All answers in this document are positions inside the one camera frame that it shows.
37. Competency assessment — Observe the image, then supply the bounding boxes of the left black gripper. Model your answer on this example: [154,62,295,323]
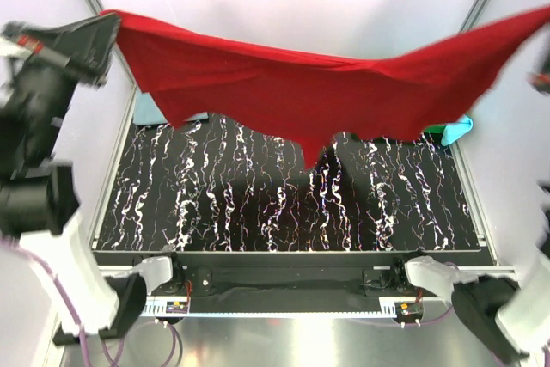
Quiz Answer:
[0,9,117,161]

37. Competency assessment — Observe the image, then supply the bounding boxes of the red t shirt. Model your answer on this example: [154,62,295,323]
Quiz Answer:
[117,7,549,167]

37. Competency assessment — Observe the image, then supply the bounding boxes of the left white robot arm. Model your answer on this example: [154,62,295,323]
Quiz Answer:
[1,13,186,346]

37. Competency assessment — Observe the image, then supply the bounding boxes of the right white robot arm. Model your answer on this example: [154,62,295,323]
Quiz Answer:
[390,39,549,364]

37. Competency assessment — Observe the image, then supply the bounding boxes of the folded grey-blue t shirt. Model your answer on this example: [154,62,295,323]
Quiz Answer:
[132,90,207,126]

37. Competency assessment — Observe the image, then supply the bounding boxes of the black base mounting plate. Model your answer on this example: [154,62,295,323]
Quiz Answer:
[136,251,440,315]

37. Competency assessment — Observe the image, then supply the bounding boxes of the green plastic bin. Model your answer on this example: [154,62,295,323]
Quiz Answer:
[424,124,446,134]

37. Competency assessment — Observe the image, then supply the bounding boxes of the crumpled cyan t shirt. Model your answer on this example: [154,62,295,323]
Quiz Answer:
[441,115,474,146]

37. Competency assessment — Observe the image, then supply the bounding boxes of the aluminium rail frame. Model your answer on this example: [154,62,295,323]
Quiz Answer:
[55,266,525,321]

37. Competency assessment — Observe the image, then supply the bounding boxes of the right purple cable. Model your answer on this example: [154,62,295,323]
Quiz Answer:
[351,261,516,367]

